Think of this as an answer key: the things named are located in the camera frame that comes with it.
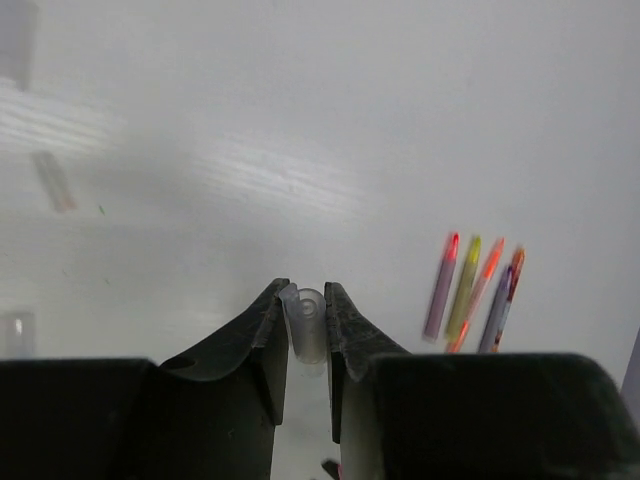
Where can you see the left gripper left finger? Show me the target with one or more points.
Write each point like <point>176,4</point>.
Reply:
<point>209,412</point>

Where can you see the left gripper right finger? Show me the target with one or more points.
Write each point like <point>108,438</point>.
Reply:
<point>398,415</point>

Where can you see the yellow highlighter pen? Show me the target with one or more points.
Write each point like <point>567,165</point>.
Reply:
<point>463,291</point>

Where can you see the purple highlighter pen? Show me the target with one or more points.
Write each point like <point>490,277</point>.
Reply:
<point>496,311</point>

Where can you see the clear small pen cap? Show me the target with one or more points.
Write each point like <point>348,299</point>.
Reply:
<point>305,315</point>

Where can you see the red orange highlighter pen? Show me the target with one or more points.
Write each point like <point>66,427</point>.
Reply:
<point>517,263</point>

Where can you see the pink pen cap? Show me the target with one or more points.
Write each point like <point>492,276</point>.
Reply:
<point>54,181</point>

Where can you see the purple pen cap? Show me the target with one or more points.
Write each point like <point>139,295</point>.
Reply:
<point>18,33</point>

